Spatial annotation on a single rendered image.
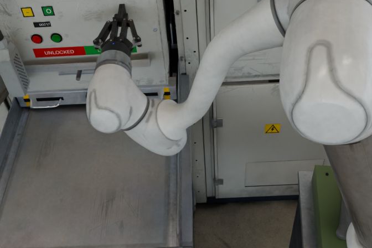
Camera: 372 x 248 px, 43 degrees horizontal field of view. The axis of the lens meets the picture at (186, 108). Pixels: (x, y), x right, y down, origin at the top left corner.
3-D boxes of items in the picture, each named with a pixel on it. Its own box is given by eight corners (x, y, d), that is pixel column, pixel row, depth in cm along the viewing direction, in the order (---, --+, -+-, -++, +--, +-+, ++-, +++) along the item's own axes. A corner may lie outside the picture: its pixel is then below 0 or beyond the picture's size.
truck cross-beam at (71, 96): (177, 99, 160) (175, 86, 156) (20, 107, 162) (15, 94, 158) (177, 89, 164) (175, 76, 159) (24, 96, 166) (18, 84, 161)
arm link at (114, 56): (133, 89, 118) (135, 73, 122) (128, 61, 111) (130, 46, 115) (97, 91, 118) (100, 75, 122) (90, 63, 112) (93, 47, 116)
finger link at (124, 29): (117, 41, 121) (122, 41, 121) (122, 15, 129) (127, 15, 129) (119, 53, 124) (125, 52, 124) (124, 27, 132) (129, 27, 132)
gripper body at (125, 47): (101, 73, 121) (104, 51, 128) (133, 72, 121) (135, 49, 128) (94, 51, 116) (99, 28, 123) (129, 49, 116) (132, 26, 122)
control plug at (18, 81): (25, 97, 145) (6, 52, 133) (10, 98, 145) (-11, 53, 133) (31, 79, 151) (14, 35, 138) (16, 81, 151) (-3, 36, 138)
